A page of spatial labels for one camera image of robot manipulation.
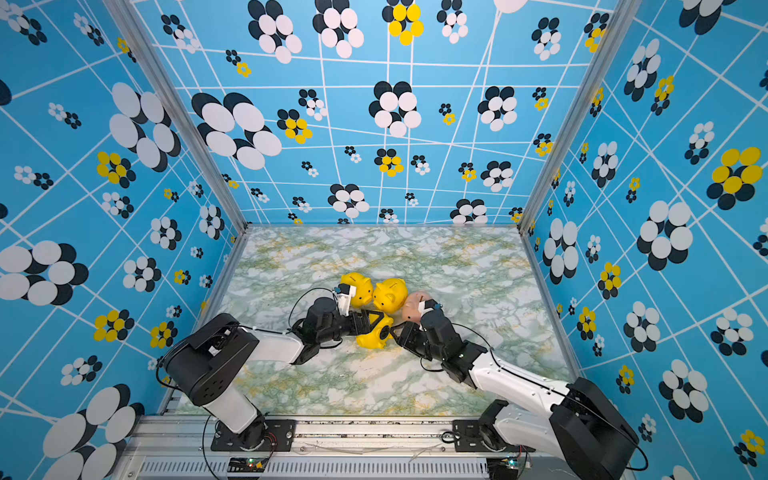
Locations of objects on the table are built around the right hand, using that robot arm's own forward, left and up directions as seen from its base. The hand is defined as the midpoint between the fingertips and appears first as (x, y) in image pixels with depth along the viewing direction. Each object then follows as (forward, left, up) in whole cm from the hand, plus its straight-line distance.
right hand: (396, 332), depth 81 cm
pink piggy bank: (+8, -4, -1) cm, 9 cm away
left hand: (+6, +5, -4) cm, 9 cm away
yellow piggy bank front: (-1, +6, -1) cm, 7 cm away
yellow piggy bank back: (+12, +2, 0) cm, 12 cm away
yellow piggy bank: (+15, +10, 0) cm, 18 cm away
